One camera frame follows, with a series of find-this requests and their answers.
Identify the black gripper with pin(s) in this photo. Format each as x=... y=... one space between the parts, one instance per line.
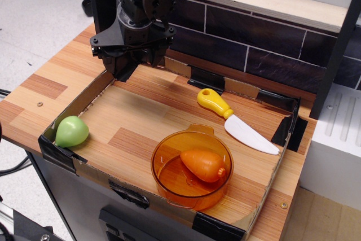
x=126 y=43

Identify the orange toy carrot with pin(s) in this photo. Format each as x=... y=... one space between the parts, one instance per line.
x=205 y=165

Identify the transparent orange plastic pot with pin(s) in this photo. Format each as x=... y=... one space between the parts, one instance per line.
x=179 y=185

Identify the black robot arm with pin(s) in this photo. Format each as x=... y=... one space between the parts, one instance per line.
x=142 y=12

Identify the cardboard fence with black tape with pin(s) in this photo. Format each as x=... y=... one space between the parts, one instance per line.
x=127 y=120

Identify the black caster wheel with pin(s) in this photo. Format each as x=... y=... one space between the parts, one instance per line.
x=87 y=8

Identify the green toy pear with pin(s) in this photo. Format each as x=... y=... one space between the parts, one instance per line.
x=71 y=131

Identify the dark brick backsplash panel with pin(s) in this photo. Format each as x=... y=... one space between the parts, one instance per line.
x=278 y=50

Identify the black equipment bottom left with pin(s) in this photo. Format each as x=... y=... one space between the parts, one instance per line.
x=15 y=226

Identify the white grooved block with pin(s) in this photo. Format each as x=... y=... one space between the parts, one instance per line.
x=332 y=165

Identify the yellow handled toy knife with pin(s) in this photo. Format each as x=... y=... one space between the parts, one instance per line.
x=211 y=100

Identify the black vertical post right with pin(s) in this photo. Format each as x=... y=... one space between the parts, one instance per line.
x=336 y=57

